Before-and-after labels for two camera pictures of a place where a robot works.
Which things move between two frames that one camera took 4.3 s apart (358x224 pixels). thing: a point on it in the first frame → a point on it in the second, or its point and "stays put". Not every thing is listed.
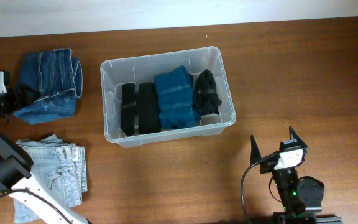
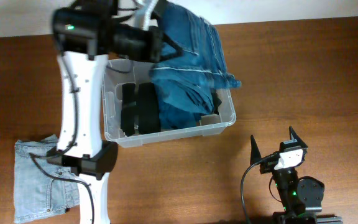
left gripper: [18, 101] → [154, 52]
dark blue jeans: [57, 78] → [186, 86]
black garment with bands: [146, 107] stays put
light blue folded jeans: [61, 167] stays put
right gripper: [255, 156] stays put
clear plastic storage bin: [143, 70] stays put
